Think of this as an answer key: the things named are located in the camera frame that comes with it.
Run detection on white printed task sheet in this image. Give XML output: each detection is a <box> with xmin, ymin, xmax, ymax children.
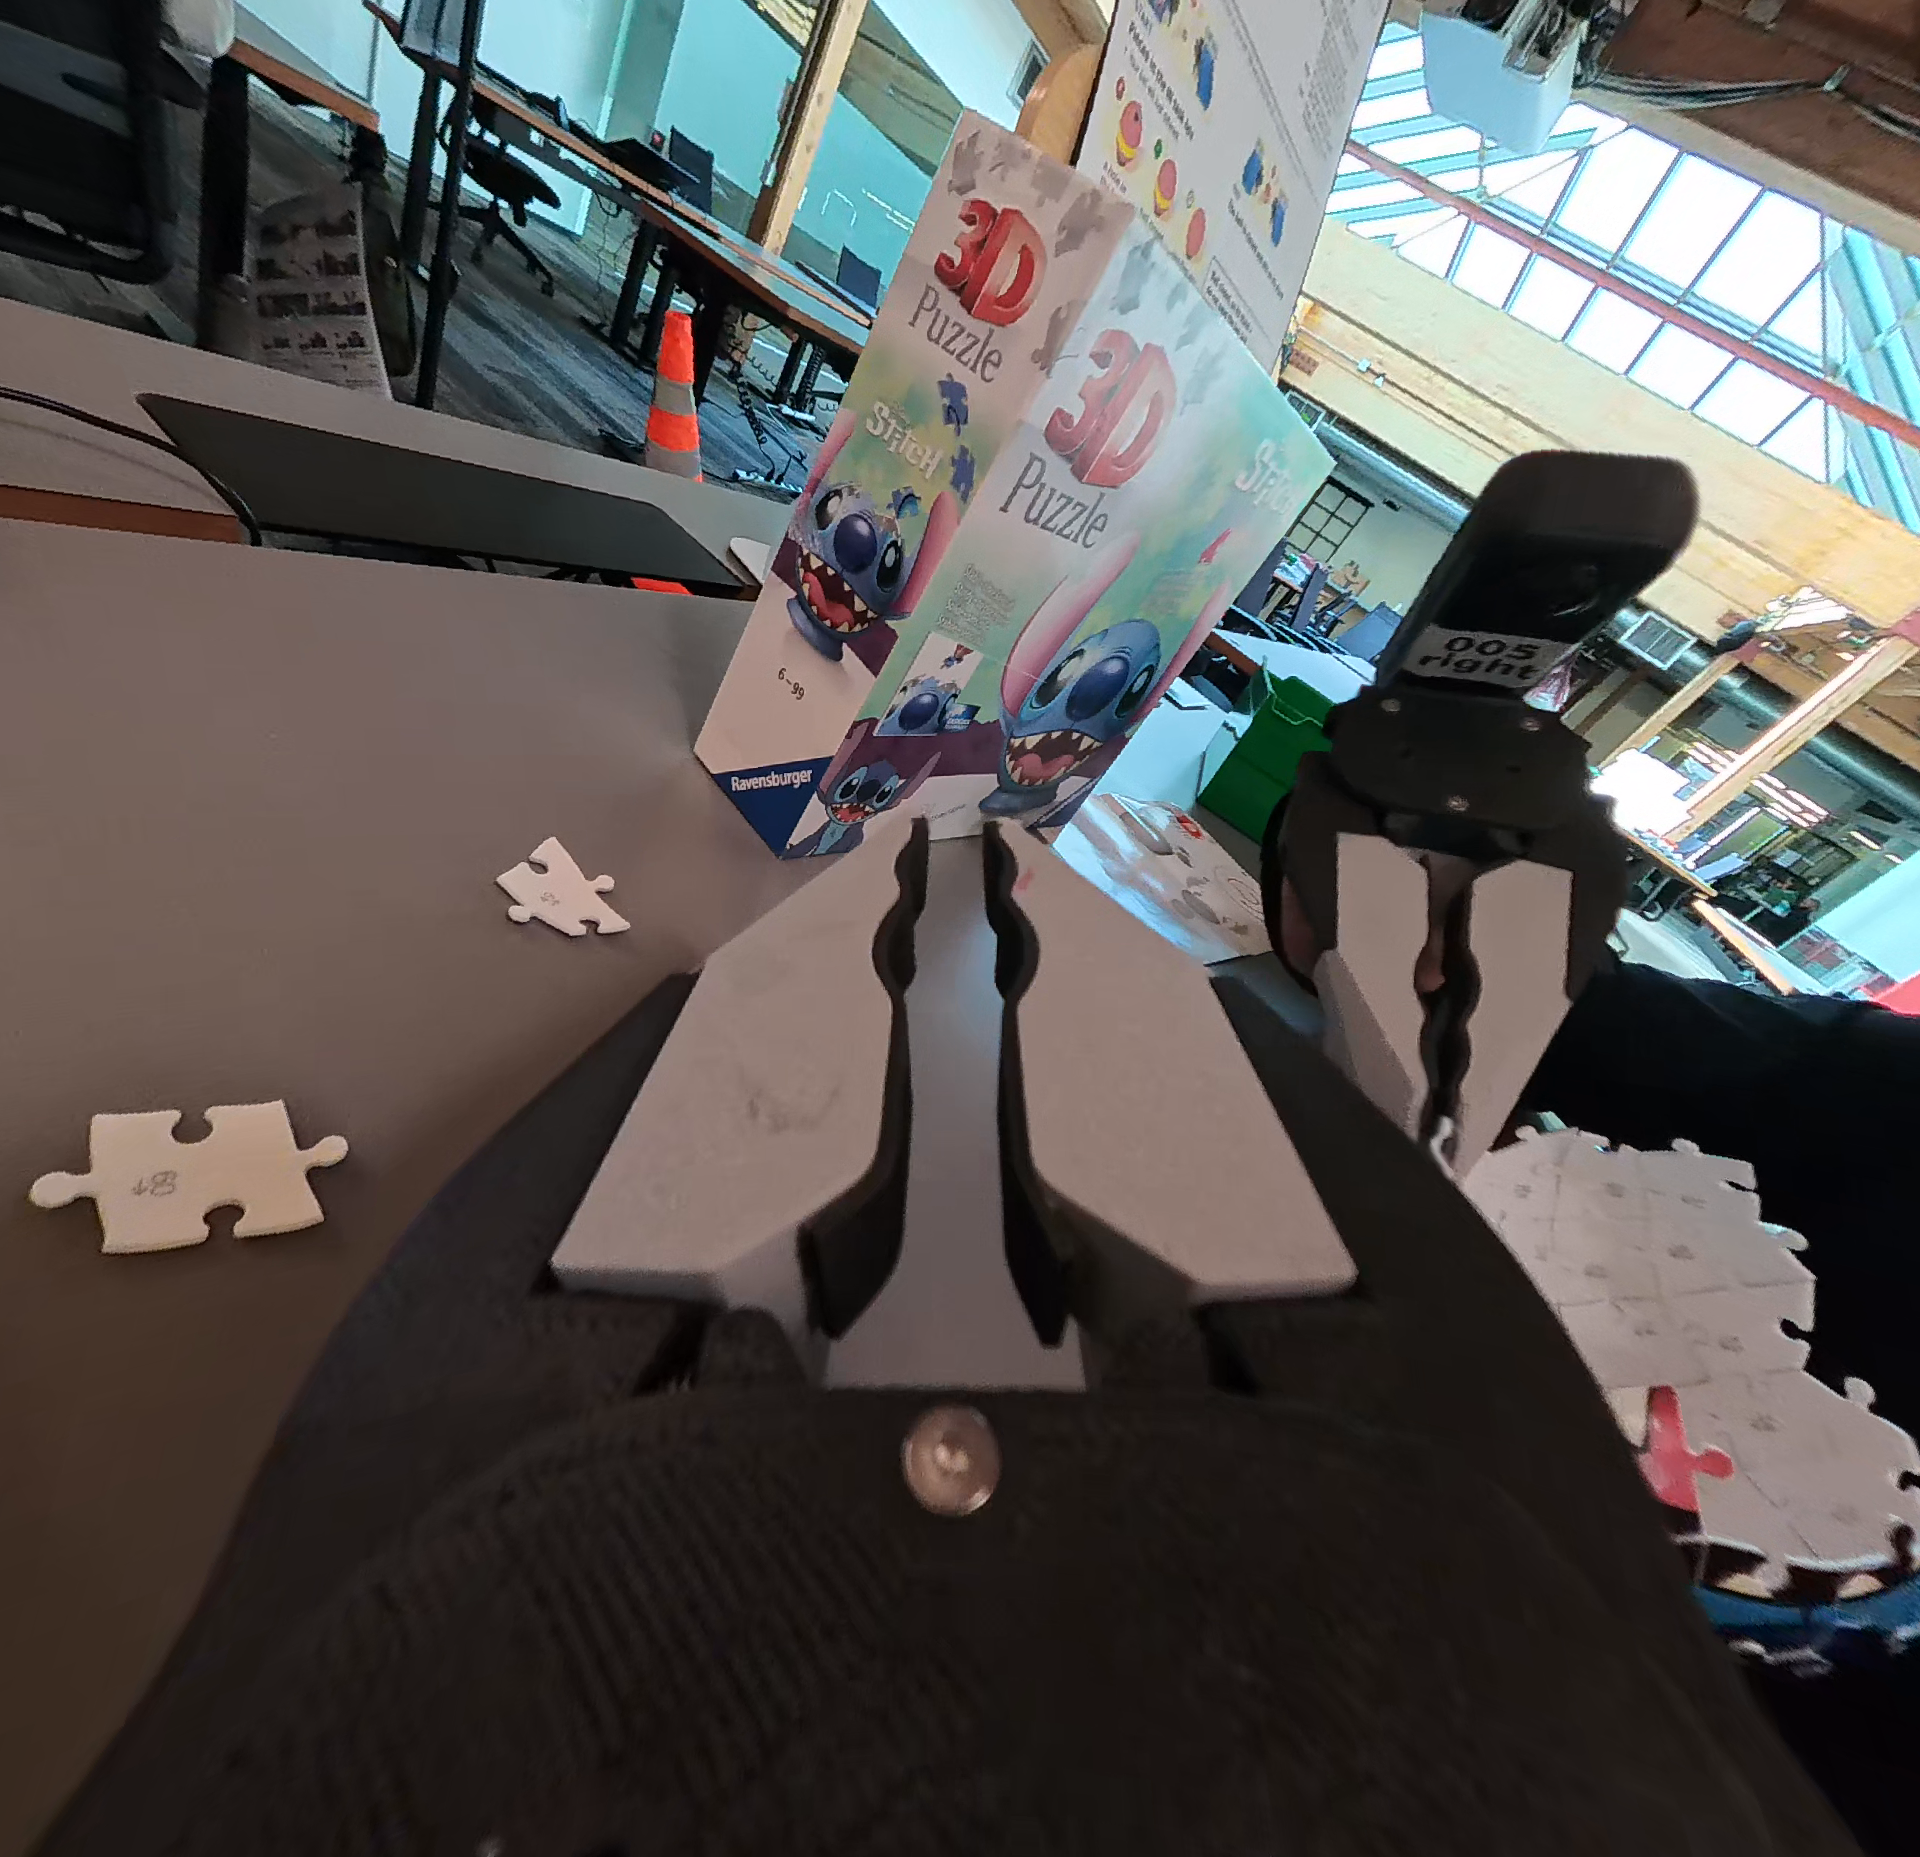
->
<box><xmin>1072</xmin><ymin>0</ymin><xmax>1411</xmax><ymax>374</ymax></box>

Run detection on white printed bag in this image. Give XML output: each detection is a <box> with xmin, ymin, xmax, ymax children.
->
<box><xmin>248</xmin><ymin>193</ymin><xmax>396</xmax><ymax>396</ymax></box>

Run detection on partly built puzzle ball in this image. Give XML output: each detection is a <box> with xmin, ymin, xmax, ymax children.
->
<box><xmin>1463</xmin><ymin>1125</ymin><xmax>1920</xmax><ymax>1605</ymax></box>

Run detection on black office chair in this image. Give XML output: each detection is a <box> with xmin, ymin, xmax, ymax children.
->
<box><xmin>0</xmin><ymin>0</ymin><xmax>197</xmax><ymax>291</ymax></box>
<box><xmin>441</xmin><ymin>102</ymin><xmax>564</xmax><ymax>298</ymax></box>

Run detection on orange traffic cone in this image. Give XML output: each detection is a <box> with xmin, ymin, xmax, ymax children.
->
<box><xmin>644</xmin><ymin>309</ymin><xmax>707</xmax><ymax>481</ymax></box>

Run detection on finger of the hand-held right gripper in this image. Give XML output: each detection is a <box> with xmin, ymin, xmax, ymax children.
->
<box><xmin>1316</xmin><ymin>837</ymin><xmax>1464</xmax><ymax>1156</ymax></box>
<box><xmin>1448</xmin><ymin>863</ymin><xmax>1577</xmax><ymax>1176</ymax></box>

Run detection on puzzle pieces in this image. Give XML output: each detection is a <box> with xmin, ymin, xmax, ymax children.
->
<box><xmin>31</xmin><ymin>837</ymin><xmax>631</xmax><ymax>1255</ymax></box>

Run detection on black power cable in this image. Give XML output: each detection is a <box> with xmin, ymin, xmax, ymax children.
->
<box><xmin>0</xmin><ymin>384</ymin><xmax>263</xmax><ymax>545</ymax></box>

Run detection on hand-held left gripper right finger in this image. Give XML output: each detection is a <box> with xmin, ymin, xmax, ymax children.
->
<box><xmin>979</xmin><ymin>821</ymin><xmax>1358</xmax><ymax>1355</ymax></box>

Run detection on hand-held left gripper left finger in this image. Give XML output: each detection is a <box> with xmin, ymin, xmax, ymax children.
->
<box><xmin>552</xmin><ymin>818</ymin><xmax>933</xmax><ymax>1363</ymax></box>

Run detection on blue puzzle ball stand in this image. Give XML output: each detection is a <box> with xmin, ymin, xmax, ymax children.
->
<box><xmin>1695</xmin><ymin>1562</ymin><xmax>1920</xmax><ymax>1678</ymax></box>

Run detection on person's right forearm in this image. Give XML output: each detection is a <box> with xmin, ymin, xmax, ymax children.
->
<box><xmin>1508</xmin><ymin>956</ymin><xmax>1920</xmax><ymax>1184</ymax></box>

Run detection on black desk pad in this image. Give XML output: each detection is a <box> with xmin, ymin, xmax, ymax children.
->
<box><xmin>137</xmin><ymin>391</ymin><xmax>761</xmax><ymax>594</ymax></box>

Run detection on puzzle instruction leaflet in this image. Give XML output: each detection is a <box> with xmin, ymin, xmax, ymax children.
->
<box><xmin>1057</xmin><ymin>791</ymin><xmax>1277</xmax><ymax>965</ymax></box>

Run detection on printed cardboard puzzle box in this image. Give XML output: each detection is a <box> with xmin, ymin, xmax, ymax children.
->
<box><xmin>694</xmin><ymin>109</ymin><xmax>1336</xmax><ymax>860</ymax></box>

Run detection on background office desk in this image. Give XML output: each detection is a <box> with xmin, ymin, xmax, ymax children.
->
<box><xmin>366</xmin><ymin>0</ymin><xmax>879</xmax><ymax>404</ymax></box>

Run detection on green storage bin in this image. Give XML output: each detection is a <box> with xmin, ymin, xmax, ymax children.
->
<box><xmin>1195</xmin><ymin>671</ymin><xmax>1336</xmax><ymax>846</ymax></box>

